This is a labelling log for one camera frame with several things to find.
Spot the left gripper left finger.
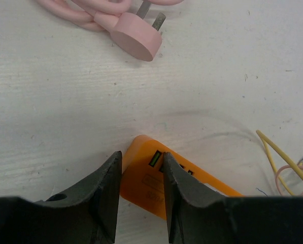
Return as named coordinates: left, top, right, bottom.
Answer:
left=0, top=151, right=122, bottom=243

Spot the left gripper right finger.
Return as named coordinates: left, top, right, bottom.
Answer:
left=163, top=152, right=303, bottom=243

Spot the orange power strip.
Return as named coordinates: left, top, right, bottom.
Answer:
left=120, top=135, right=242, bottom=220

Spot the yellow thin cable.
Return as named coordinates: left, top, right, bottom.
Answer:
left=255, top=129, right=303, bottom=196

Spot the pink thin cable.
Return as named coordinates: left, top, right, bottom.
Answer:
left=275, top=164, right=303, bottom=196

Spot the pink coiled cord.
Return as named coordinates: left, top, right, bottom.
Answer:
left=36, top=0, right=185, bottom=62

